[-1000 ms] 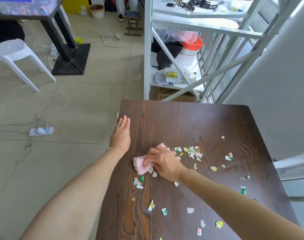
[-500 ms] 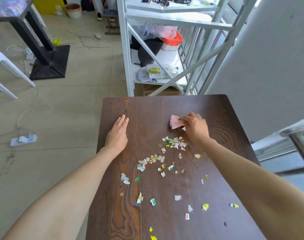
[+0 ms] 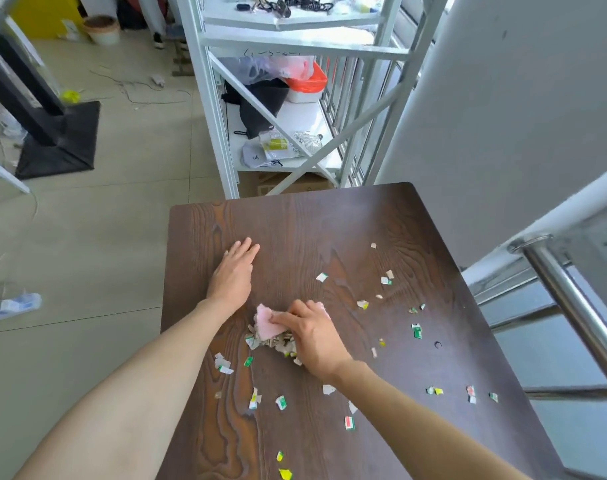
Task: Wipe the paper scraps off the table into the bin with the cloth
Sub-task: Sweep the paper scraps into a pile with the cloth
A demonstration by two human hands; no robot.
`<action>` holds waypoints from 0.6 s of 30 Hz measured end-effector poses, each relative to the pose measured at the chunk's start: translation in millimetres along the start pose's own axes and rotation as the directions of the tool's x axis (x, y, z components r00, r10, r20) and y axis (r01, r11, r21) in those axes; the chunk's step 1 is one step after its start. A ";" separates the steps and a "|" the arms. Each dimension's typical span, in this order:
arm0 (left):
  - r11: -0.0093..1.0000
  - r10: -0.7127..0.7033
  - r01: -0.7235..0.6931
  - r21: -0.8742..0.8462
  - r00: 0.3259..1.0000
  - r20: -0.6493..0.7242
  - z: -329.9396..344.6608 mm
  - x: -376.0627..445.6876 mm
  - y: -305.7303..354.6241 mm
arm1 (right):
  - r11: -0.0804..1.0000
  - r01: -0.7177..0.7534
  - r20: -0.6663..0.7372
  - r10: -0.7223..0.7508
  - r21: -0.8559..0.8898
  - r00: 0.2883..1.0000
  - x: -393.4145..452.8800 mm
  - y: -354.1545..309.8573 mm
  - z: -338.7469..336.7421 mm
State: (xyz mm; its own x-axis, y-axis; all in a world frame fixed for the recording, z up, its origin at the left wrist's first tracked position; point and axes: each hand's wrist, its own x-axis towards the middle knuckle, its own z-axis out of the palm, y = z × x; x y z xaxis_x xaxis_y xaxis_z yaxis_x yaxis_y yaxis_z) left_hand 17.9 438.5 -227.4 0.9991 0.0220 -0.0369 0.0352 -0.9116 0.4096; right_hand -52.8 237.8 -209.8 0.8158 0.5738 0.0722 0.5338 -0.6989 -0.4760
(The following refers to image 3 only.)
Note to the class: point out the person's left hand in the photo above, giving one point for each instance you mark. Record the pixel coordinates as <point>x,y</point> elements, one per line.
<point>233,279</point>

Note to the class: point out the person's right hand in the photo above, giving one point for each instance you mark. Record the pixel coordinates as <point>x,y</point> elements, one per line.
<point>316,342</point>

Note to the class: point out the paper scraps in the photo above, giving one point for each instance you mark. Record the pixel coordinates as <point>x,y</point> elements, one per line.
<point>282,345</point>

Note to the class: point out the pink cleaning cloth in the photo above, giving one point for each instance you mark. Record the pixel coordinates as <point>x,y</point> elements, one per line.
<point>267,322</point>

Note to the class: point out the person's right forearm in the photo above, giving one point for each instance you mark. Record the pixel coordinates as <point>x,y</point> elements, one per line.
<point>423,434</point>

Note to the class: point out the person's left forearm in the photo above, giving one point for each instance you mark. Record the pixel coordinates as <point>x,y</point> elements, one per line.
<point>123,404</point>

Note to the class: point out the cardboard box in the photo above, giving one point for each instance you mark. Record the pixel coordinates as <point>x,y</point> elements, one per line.
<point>293,185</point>

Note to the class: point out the white cloth pouch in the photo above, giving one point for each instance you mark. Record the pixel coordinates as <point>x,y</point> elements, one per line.
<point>256,157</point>

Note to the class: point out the clear packet with yellow item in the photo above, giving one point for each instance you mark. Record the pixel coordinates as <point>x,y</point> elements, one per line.
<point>276,143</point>

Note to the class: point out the clear crinkled plastic packet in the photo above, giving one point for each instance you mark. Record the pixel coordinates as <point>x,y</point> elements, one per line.
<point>308,139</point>

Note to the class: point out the black bag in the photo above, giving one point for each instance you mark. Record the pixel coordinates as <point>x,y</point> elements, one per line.
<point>263,107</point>

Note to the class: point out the white container with orange lid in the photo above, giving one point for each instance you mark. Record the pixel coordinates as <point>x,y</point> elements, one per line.
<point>308,85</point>

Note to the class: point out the white charger adapter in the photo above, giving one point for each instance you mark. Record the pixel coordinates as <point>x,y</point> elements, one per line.
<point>158,80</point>

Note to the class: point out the translucent plastic bag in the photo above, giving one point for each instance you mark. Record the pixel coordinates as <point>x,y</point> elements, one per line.
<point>273,67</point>

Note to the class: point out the white power strip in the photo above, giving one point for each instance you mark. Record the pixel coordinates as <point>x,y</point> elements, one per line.
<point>11,305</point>

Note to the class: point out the small wooden stool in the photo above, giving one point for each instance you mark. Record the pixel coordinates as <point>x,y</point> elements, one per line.
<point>181,57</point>

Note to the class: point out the white metal shelf rack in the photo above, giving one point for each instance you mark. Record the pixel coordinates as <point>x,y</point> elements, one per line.
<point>303,47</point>

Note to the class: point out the yellow tape roll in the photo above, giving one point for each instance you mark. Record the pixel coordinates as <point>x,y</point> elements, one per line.
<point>71,96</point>

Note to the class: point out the steel railing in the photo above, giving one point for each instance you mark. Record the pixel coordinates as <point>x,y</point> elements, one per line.
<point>568,299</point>

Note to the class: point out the crumpled clear plastic wrap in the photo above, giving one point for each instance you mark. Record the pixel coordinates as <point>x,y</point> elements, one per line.
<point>6,124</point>

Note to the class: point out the beige round pot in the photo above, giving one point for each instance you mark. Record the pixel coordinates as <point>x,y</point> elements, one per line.
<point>102,29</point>

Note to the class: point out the yellow cabinet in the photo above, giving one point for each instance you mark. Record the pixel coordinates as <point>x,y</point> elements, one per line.
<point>46,9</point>

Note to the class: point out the black table pedestal base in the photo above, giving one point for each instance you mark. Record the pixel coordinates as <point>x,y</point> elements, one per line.
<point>53,137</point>

